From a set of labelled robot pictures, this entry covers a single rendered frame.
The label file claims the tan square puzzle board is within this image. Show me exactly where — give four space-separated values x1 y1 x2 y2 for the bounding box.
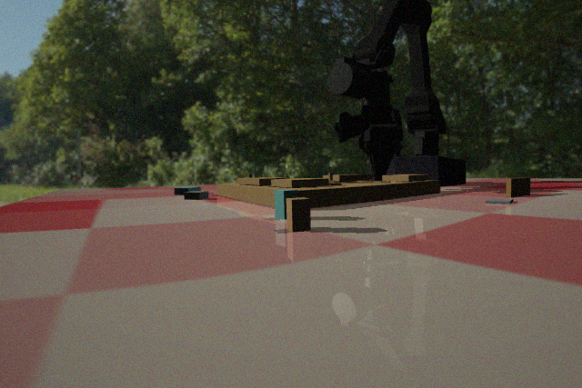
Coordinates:
216 173 441 209

